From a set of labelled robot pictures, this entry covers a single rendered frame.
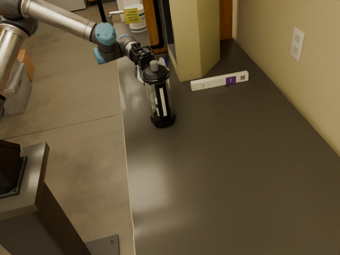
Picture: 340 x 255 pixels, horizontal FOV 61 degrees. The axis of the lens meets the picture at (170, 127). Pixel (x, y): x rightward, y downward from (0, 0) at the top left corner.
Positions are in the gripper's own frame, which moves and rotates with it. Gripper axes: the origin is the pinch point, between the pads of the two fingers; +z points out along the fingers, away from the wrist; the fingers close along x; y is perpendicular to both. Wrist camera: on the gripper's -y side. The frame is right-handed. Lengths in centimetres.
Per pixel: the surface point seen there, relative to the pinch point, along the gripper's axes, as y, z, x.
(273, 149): -19.9, 36.0, 26.2
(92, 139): -116, -124, -30
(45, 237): -49, 7, -61
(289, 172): -20, 47, 23
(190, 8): 13.3, -21.2, 27.1
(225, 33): -17, -50, 63
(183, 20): 9.1, -22.1, 23.8
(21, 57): -91, -293, -72
